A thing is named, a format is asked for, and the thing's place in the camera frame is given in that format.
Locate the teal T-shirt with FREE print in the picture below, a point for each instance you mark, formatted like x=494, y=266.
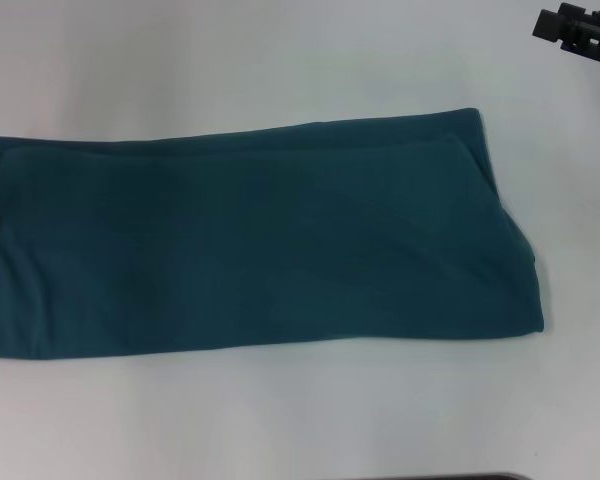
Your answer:
x=255, y=240

